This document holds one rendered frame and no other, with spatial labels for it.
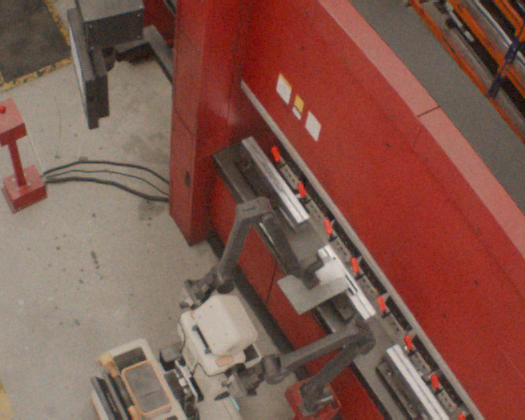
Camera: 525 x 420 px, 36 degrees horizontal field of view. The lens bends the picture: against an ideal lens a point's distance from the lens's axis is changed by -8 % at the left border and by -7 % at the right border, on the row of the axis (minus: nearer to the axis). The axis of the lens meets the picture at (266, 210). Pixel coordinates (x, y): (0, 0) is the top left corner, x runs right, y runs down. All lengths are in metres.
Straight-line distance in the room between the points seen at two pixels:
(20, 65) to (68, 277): 1.61
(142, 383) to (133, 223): 1.57
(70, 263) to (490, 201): 2.91
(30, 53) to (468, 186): 3.82
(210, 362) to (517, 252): 1.36
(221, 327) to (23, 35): 3.24
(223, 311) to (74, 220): 1.96
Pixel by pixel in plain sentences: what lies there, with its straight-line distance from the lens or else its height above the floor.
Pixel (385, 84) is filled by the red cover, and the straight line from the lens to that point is 2.77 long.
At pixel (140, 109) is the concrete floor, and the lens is 5.44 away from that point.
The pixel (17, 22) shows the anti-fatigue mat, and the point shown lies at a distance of 6.03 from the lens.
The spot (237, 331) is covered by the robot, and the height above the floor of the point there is 1.38.
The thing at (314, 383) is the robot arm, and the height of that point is 1.12.
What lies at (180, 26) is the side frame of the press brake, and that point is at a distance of 3.65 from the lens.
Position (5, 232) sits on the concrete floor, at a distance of 5.06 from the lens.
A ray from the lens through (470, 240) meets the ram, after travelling 2.76.
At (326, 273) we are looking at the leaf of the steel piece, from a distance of 3.80.
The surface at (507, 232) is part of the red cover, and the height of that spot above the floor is 2.30.
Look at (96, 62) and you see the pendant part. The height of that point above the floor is 1.57.
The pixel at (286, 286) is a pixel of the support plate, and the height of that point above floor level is 1.00.
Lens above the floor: 4.37
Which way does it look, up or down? 59 degrees down
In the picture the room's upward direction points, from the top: 12 degrees clockwise
